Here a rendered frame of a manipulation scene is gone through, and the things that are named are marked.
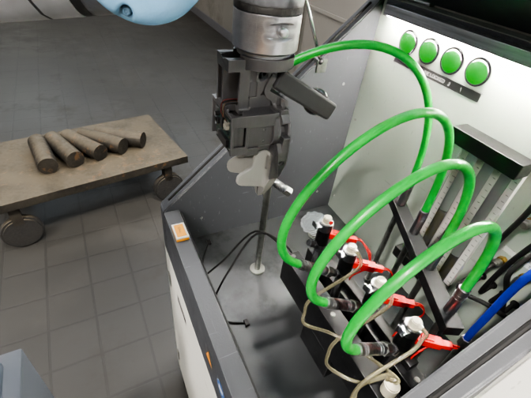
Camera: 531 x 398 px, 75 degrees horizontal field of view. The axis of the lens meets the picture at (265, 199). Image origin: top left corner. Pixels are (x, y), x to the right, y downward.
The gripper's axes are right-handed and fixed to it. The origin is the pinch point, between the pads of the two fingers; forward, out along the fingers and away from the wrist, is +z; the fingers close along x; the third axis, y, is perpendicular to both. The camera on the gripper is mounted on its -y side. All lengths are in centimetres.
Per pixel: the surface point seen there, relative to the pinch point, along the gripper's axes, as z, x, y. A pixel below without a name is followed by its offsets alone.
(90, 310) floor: 124, -80, 42
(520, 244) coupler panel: 9.2, 19.5, -43.4
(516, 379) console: 6.5, 35.1, -16.6
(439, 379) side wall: 9.9, 30.9, -10.6
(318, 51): -16.1, -10.6, -12.8
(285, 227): 2.1, 7.5, -0.2
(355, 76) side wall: -2, -32, -41
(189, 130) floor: 124, -241, -53
